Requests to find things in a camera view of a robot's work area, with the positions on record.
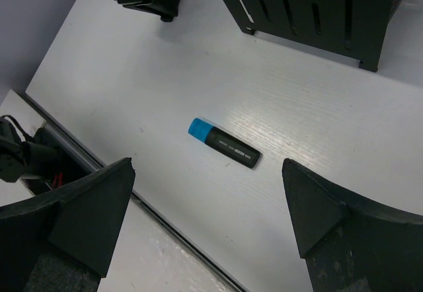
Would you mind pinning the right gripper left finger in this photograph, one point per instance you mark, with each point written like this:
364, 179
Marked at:
64, 239

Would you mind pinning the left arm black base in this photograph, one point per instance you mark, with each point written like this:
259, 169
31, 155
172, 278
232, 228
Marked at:
43, 161

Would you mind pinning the blue capped black highlighter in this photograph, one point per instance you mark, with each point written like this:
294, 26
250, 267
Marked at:
224, 143

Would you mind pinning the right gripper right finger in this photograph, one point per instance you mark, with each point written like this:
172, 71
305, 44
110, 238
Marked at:
350, 242

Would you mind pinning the black two-slot organizer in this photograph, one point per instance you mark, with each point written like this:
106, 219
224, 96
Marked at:
352, 28

